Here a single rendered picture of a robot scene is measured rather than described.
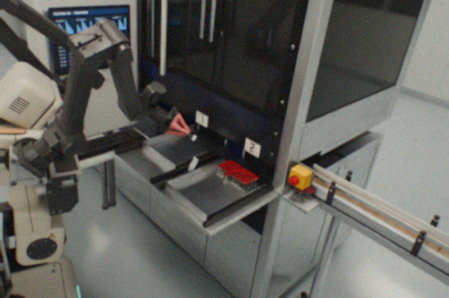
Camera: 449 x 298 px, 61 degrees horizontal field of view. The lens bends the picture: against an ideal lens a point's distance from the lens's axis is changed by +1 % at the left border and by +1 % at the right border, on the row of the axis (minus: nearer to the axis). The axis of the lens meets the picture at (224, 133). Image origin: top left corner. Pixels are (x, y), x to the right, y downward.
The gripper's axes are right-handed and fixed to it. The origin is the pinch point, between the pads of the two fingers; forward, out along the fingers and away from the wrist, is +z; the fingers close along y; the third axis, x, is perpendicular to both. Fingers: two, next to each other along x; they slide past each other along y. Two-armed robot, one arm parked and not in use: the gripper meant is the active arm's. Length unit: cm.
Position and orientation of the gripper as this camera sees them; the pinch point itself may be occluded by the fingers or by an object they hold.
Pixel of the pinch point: (186, 132)
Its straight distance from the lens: 141.1
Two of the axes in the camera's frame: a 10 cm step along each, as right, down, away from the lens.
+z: 8.2, 5.5, 1.7
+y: 4.9, -5.2, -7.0
